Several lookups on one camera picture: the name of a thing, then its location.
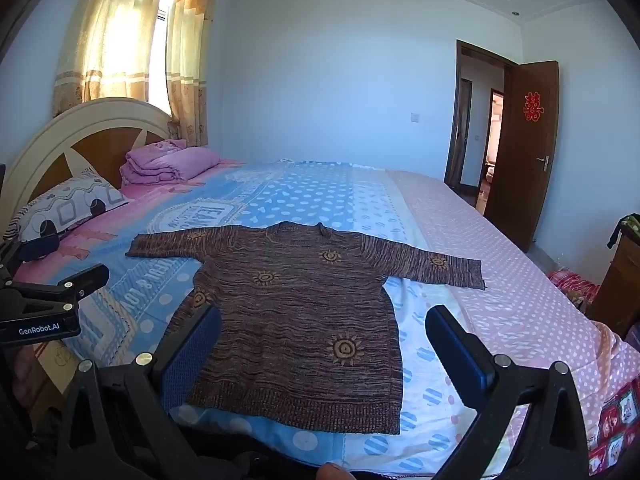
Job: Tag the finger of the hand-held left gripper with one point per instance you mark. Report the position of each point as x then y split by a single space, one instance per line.
85 277
40 246

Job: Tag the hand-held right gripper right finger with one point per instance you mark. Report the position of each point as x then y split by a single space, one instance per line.
465 360

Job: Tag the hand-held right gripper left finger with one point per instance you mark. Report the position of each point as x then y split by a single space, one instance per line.
192 355

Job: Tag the brown knitted sweater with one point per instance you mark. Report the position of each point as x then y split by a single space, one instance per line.
300 310

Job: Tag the person's right hand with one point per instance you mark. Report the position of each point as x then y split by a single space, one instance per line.
332 472

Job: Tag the grey patterned pillow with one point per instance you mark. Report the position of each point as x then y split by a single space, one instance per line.
65 205

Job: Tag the cream wooden bed headboard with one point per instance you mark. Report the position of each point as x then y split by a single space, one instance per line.
90 150

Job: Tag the red striped cloth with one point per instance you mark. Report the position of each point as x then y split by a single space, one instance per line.
572 287

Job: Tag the pink folded quilt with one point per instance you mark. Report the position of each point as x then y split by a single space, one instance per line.
165 162

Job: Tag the bed with patterned sheet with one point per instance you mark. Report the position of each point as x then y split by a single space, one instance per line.
450 220

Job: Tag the red printed blanket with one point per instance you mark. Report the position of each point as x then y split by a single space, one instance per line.
617 425

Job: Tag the brown wooden cabinet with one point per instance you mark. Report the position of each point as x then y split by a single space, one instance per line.
620 280

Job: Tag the brown wooden door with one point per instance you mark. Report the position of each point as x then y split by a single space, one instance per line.
520 175

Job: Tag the dark green cloth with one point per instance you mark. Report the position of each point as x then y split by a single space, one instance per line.
625 227

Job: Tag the wide yellow patterned curtain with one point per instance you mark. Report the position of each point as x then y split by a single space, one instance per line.
110 35

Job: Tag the bright window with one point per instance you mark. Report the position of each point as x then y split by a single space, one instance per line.
159 55

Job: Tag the narrow yellow patterned curtain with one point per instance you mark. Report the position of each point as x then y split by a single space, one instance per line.
192 60

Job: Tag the red paper door decoration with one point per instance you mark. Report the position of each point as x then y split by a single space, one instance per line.
532 106

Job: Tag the brown door frame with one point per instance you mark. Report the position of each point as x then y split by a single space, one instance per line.
452 135

